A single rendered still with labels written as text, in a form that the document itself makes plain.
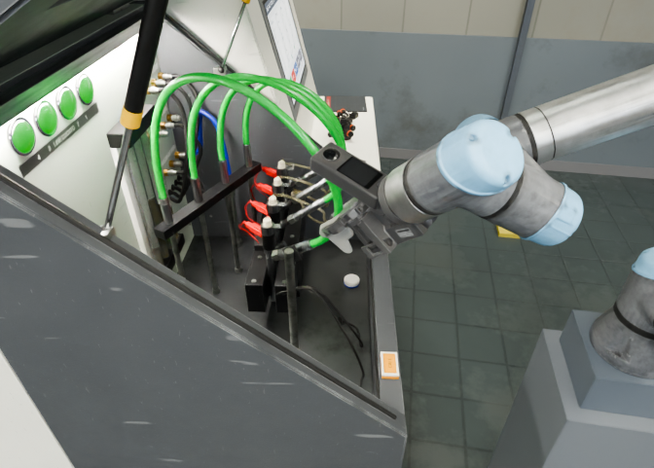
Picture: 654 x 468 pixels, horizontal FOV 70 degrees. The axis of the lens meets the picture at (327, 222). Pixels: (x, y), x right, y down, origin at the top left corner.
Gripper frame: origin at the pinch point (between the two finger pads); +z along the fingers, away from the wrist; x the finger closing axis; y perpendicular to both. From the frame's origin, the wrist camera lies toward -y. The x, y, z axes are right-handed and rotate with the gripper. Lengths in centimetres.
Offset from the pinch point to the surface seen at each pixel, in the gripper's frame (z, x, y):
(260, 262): 31.5, -1.4, 0.0
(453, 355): 99, 59, 94
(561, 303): 91, 120, 123
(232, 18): 22, 29, -45
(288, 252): 6.3, -5.8, -0.2
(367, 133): 56, 66, -4
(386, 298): 17.1, 8.4, 22.7
